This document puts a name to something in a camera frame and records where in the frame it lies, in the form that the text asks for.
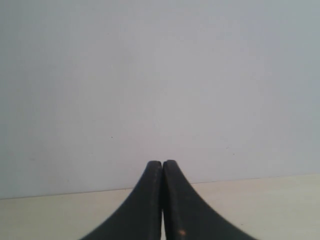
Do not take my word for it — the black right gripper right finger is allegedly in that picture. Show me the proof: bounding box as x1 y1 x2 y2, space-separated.
162 160 254 240

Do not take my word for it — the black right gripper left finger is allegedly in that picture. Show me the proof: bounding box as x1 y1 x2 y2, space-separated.
83 161 162 240

